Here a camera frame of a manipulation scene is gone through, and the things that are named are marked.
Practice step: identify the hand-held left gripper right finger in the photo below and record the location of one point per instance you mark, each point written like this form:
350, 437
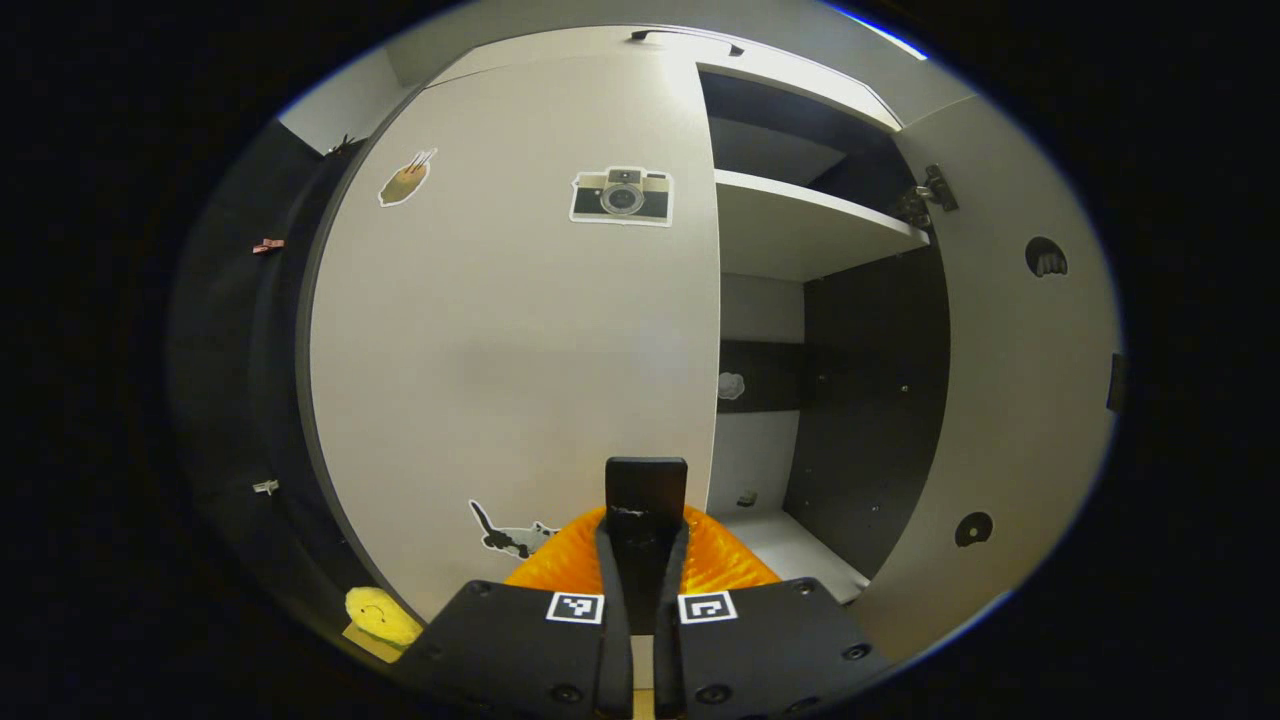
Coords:
670, 650

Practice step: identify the grey double-door shoe cabinet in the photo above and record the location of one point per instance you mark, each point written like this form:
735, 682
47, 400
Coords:
870, 400

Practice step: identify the cabinet door with camera sticker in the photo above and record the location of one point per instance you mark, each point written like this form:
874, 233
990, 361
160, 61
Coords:
500, 350

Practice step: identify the cabinet door with headphone sticker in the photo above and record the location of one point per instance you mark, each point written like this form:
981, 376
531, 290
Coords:
1010, 400

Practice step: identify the black binder clip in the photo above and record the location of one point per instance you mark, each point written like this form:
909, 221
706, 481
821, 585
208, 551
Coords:
344, 146

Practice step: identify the black metal door hinge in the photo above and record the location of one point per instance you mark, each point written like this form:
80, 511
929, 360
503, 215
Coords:
935, 190

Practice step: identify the white cabinet shelf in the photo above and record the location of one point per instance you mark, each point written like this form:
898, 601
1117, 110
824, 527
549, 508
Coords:
790, 230

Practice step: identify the yellow plush toy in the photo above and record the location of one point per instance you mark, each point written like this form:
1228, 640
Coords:
380, 612

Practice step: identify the grey cabinet drawer front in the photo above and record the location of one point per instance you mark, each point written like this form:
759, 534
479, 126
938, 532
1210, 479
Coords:
800, 85

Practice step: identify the red clip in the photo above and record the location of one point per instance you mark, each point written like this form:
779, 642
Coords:
267, 245

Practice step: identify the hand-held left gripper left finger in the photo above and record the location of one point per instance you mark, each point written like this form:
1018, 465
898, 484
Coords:
616, 640

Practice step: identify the ceiling light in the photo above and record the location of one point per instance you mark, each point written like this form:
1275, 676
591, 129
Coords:
890, 35

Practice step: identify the black backdrop cloth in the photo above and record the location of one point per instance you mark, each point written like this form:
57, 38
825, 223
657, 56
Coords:
230, 380

